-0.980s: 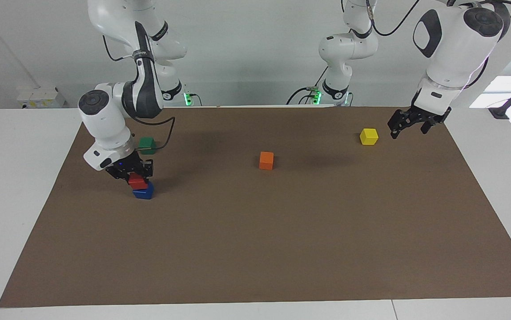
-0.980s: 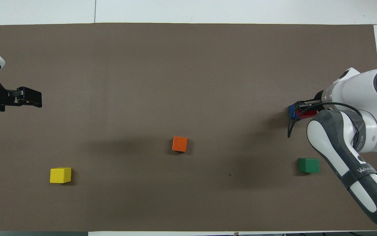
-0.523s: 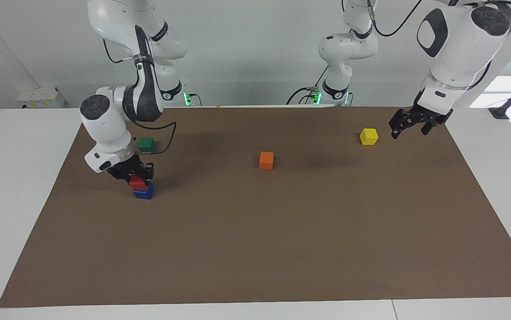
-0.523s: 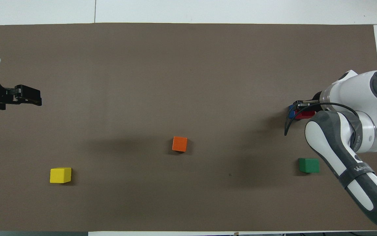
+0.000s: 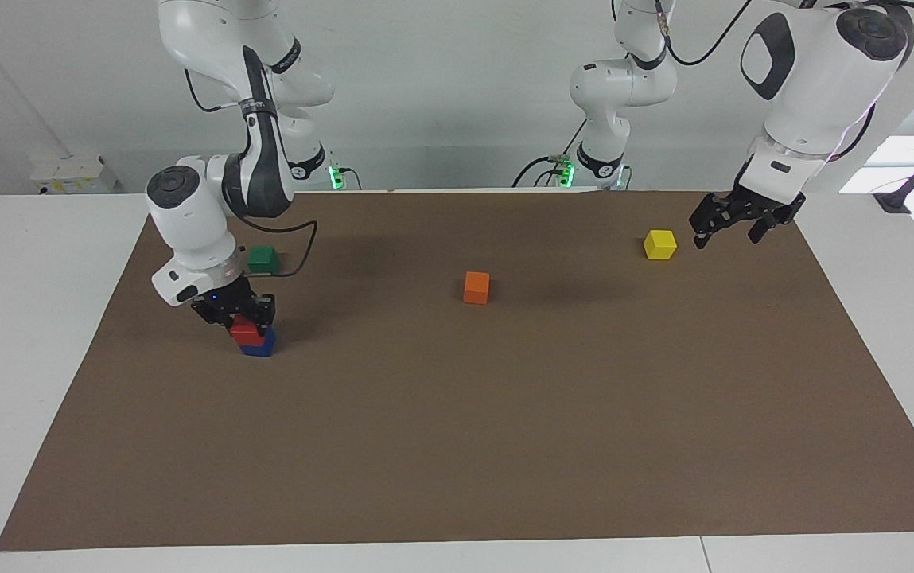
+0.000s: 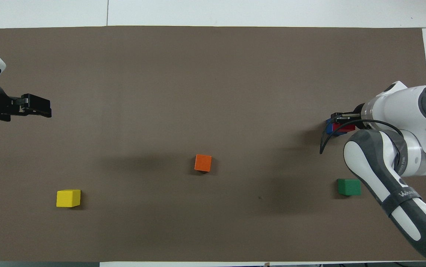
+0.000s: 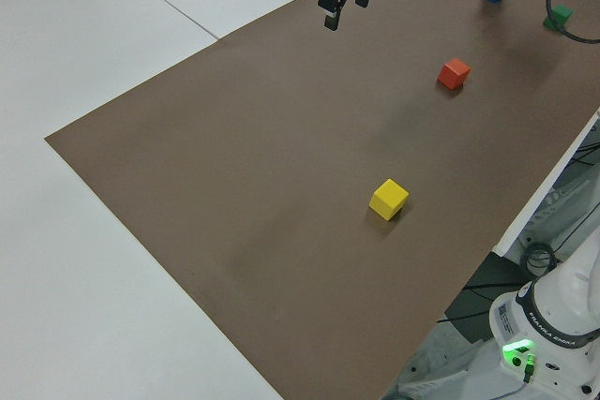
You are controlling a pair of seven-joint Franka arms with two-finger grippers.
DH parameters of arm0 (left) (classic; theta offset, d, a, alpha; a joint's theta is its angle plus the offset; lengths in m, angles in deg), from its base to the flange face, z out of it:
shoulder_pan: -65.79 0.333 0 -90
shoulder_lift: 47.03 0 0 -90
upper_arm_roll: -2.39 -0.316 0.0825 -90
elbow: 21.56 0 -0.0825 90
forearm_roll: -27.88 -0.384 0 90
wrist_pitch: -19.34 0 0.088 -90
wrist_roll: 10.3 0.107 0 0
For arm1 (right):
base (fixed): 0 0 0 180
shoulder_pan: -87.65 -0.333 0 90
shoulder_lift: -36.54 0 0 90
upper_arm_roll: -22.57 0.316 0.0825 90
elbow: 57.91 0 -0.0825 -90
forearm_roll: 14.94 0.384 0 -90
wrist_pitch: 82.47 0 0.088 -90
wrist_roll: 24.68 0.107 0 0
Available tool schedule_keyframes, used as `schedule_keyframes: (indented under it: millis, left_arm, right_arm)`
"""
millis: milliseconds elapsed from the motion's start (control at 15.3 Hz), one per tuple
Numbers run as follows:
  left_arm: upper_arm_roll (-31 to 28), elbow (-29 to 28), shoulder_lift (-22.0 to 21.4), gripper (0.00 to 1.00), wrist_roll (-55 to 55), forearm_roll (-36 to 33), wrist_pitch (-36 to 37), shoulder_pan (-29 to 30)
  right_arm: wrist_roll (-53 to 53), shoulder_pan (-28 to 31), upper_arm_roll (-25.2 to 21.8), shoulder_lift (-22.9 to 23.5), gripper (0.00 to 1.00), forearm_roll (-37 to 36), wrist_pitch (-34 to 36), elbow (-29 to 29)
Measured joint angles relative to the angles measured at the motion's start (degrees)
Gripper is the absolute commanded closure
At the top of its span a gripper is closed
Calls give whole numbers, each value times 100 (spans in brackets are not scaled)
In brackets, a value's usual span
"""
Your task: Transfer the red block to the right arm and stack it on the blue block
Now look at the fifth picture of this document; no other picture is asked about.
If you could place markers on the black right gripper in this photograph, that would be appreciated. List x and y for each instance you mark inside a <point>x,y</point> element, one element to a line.
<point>234,298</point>

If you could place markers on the blue block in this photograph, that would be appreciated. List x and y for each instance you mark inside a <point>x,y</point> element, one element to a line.
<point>259,348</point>

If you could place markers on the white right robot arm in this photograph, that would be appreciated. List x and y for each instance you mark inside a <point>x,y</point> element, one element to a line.
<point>194,223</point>

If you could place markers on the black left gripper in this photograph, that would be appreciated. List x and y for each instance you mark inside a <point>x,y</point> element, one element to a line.
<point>767,208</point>

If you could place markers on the green block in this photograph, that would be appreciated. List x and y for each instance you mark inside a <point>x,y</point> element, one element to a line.
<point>264,259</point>

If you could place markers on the yellow block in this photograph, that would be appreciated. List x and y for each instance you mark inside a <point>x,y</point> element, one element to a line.
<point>659,244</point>

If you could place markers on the orange block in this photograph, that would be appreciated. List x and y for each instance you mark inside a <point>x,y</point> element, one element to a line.
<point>476,288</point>

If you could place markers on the brown table mat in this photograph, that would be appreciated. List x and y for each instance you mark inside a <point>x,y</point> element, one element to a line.
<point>456,430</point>

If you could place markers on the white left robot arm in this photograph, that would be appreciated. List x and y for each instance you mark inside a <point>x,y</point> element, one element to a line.
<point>814,87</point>

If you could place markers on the red block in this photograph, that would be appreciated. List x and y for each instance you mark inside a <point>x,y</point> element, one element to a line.
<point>246,332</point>

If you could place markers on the white socket box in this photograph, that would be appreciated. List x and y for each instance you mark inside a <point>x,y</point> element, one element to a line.
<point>75,175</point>

